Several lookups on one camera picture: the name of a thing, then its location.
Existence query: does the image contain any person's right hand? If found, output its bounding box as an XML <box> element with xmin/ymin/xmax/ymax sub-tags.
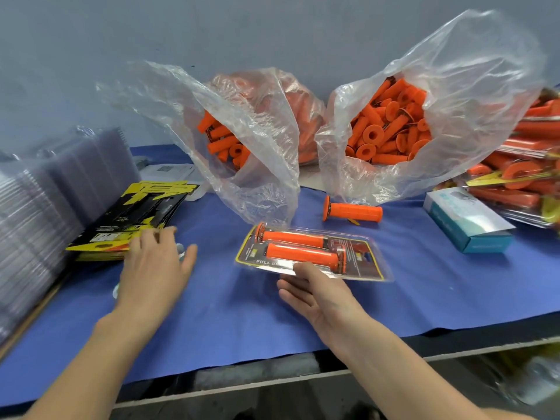
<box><xmin>276</xmin><ymin>262</ymin><xmax>369</xmax><ymax>347</ymax></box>

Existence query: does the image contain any person's left hand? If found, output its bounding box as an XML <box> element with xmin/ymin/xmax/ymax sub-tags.
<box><xmin>112</xmin><ymin>225</ymin><xmax>199</xmax><ymax>329</ymax></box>

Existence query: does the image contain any yellow black backing card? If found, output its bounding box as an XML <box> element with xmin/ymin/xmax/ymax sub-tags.
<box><xmin>238</xmin><ymin>225</ymin><xmax>388</xmax><ymax>280</ymax></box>

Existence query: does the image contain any stack of clear blister shells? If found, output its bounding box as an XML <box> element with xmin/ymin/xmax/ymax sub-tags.
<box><xmin>0</xmin><ymin>127</ymin><xmax>141</xmax><ymax>342</ymax></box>

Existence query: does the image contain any person's right forearm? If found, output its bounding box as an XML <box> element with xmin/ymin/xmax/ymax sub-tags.
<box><xmin>328</xmin><ymin>314</ymin><xmax>513</xmax><ymax>420</ymax></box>

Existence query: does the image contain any person's left forearm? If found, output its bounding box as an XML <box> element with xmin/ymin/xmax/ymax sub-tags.
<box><xmin>24</xmin><ymin>312</ymin><xmax>145</xmax><ymax>420</ymax></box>

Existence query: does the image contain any person's right leg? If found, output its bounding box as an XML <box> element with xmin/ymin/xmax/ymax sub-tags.
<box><xmin>485</xmin><ymin>407</ymin><xmax>537</xmax><ymax>420</ymax></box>

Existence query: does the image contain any stack of yellow black cards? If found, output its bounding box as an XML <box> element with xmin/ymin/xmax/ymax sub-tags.
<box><xmin>65</xmin><ymin>181</ymin><xmax>201</xmax><ymax>261</ymax></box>

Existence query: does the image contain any white printed paper sheet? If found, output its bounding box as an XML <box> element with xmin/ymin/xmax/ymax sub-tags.
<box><xmin>140</xmin><ymin>164</ymin><xmax>208</xmax><ymax>202</ymax></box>

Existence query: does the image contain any teal white cardboard box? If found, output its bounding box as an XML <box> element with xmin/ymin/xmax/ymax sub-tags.
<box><xmin>423</xmin><ymin>187</ymin><xmax>517</xmax><ymax>254</ymax></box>

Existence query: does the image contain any clear plastic bottle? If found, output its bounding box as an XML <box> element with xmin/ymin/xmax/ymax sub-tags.
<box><xmin>512</xmin><ymin>354</ymin><xmax>560</xmax><ymax>406</ymax></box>

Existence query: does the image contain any large clear plastic bag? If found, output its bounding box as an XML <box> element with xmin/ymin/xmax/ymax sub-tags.
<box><xmin>315</xmin><ymin>8</ymin><xmax>548</xmax><ymax>207</ymax></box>

